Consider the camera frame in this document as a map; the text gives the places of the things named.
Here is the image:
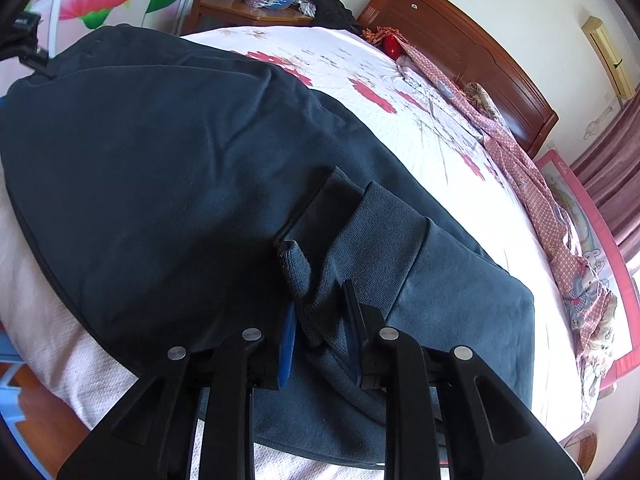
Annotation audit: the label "black clothes pile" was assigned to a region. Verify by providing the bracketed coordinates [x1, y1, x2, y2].
[304, 0, 359, 29]

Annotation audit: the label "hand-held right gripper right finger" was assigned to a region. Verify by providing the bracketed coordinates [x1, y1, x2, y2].
[342, 280, 583, 480]

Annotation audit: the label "bed with floral sheet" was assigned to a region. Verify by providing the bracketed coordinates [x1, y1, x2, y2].
[0, 25, 621, 480]

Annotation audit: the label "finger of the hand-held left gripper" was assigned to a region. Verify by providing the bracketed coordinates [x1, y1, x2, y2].
[21, 49, 57, 81]

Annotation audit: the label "black pants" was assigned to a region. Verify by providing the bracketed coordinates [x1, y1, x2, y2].
[0, 25, 533, 471]

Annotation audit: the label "wall sticker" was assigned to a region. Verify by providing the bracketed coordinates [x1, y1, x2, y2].
[582, 107, 615, 141]

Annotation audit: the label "beige air conditioner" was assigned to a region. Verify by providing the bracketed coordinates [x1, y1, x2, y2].
[582, 16, 634, 100]

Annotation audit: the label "blue plastic stool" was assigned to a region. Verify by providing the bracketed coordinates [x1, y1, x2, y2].
[0, 332, 27, 427]

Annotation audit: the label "wicker basket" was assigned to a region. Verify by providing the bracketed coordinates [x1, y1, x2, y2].
[560, 427, 599, 464]

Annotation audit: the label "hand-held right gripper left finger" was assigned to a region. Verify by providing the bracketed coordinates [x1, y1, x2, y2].
[56, 305, 301, 480]

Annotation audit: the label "pink curtain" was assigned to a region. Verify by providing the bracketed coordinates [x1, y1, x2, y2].
[570, 95, 640, 281]

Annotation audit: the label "pink patterned quilt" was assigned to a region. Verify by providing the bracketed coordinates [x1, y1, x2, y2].
[362, 25, 619, 421]

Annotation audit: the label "wooden headboard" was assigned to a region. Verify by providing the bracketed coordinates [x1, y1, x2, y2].
[356, 0, 559, 158]

